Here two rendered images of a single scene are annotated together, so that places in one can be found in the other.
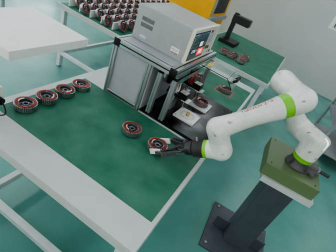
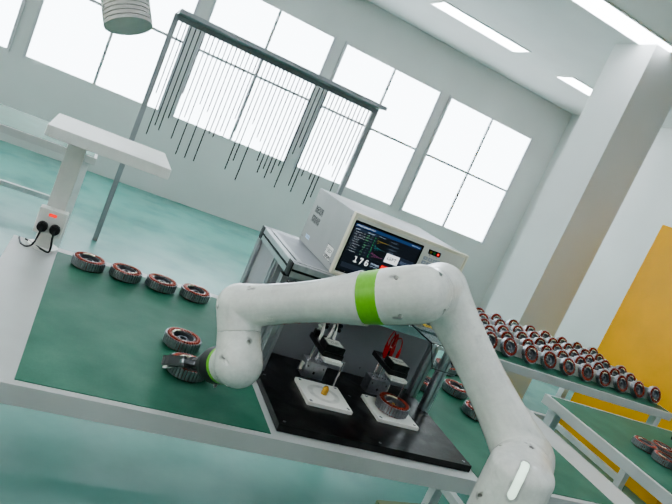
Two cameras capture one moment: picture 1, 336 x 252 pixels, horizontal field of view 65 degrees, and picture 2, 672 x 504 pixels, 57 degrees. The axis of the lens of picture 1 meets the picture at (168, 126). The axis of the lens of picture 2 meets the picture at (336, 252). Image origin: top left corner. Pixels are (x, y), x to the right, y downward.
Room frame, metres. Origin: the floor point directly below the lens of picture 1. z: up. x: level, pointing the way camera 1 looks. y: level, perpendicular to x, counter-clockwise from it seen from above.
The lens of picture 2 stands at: (0.29, -1.37, 1.48)
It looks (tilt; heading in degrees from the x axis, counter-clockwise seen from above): 9 degrees down; 50
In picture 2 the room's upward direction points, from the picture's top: 24 degrees clockwise
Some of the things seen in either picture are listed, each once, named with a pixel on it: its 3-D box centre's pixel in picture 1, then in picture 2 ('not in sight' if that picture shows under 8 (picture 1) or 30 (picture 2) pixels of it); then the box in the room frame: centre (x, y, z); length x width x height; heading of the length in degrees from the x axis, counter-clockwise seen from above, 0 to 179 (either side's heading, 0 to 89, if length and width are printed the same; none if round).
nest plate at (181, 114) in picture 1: (187, 116); (322, 395); (1.54, -0.09, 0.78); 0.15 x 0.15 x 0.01; 74
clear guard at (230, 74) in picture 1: (217, 71); (443, 345); (1.86, -0.18, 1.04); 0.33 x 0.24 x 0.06; 74
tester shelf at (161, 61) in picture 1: (171, 48); (362, 278); (1.75, 0.18, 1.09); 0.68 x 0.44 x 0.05; 164
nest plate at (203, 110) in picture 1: (200, 104); (389, 412); (1.77, -0.16, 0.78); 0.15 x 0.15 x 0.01; 74
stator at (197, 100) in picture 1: (201, 102); (392, 405); (1.77, -0.16, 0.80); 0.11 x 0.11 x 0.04
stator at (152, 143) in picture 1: (157, 145); (187, 367); (1.13, 0.01, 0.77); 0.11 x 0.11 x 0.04
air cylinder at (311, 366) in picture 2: (170, 102); (312, 367); (1.58, 0.05, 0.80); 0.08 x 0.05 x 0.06; 164
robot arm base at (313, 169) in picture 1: (308, 166); not in sight; (1.39, -0.88, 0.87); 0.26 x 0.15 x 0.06; 75
